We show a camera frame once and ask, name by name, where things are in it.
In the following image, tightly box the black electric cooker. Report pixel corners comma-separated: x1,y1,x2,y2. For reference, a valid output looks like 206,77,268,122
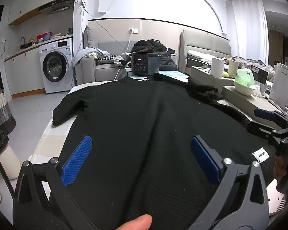
131,51,161,76

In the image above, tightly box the white cup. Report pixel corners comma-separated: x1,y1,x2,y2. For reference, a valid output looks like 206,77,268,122
228,59,240,78

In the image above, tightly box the white washing machine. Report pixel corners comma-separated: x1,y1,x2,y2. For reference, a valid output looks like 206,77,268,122
39,38,74,94

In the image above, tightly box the person's right hand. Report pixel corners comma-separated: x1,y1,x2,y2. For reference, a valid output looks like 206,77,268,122
274,154,288,181

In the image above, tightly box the black knit sweater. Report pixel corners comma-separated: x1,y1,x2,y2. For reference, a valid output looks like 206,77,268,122
52,73,276,230

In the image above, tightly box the range hood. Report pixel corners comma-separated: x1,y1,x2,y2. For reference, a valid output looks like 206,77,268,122
38,0,72,15

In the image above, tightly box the woven laundry basket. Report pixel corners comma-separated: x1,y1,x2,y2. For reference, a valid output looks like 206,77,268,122
0,90,17,135

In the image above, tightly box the light blue blanket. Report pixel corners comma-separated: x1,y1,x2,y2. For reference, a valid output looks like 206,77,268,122
71,47,109,67

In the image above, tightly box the checked tablecloth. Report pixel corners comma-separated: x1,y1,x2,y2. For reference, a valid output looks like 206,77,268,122
27,80,288,217

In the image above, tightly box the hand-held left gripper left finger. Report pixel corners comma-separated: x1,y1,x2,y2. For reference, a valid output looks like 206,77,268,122
13,135,98,230

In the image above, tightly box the green lidded white container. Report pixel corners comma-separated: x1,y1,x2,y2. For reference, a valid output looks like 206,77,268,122
235,67,255,87

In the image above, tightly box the houndstooth cushion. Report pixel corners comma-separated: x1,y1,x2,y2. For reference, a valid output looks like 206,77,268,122
97,54,117,65

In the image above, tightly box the person's left hand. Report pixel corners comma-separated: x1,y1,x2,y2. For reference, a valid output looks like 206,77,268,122
116,214,153,230

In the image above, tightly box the kitchen counter with cabinets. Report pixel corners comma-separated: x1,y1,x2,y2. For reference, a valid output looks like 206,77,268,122
4,35,74,97

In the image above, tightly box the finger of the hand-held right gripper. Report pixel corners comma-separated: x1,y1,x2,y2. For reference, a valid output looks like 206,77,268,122
247,121,280,140
254,108,288,125

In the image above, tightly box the grey sofa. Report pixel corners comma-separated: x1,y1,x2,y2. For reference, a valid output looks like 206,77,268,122
80,25,135,84

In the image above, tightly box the wall cabinet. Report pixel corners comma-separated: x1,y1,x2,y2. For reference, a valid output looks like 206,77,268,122
8,0,78,25

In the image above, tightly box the cream trash bin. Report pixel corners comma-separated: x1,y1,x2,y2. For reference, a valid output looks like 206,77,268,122
0,131,21,180

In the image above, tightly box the black box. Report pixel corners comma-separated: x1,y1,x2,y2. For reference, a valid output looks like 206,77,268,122
251,65,270,84

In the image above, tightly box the white upright appliance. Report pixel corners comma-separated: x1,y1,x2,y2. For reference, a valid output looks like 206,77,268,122
269,63,288,111

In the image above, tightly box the red basin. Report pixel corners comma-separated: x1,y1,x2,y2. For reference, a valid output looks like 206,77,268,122
37,32,52,42

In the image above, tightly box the beige upholstered bed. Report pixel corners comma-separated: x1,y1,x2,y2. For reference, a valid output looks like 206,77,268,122
179,29,232,75

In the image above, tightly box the grey side table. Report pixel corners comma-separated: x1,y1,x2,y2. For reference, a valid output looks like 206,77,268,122
191,66,285,119

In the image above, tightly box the pile of black clothes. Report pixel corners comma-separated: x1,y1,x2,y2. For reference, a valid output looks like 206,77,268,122
131,39,178,72

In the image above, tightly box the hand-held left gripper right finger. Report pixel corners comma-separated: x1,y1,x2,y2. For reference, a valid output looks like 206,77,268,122
190,135,270,230

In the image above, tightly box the white curtain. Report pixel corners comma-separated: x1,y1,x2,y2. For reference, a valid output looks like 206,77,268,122
232,0,268,63

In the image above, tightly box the light blue mat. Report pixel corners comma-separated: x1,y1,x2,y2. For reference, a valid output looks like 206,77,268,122
160,71,190,83

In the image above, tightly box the white paper roll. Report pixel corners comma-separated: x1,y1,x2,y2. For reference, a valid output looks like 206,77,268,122
211,57,225,78

